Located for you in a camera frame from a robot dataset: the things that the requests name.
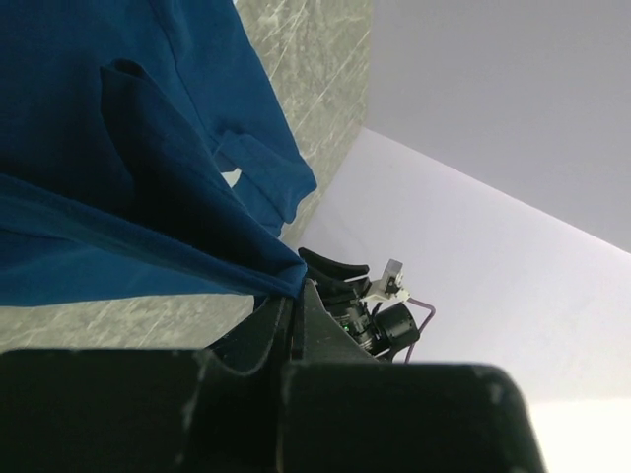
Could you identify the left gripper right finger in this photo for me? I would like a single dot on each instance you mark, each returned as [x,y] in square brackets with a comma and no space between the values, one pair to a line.
[344,411]

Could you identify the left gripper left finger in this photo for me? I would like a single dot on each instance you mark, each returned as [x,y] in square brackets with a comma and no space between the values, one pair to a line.
[148,410]

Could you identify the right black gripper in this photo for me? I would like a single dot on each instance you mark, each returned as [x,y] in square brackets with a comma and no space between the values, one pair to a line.
[343,295]

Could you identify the blue printed t-shirt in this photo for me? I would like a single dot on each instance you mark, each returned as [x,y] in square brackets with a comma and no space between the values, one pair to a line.
[143,153]

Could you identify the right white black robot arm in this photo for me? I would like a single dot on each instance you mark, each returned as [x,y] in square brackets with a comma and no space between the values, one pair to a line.
[398,324]

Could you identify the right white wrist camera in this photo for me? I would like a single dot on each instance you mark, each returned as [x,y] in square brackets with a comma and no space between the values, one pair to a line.
[389,288]

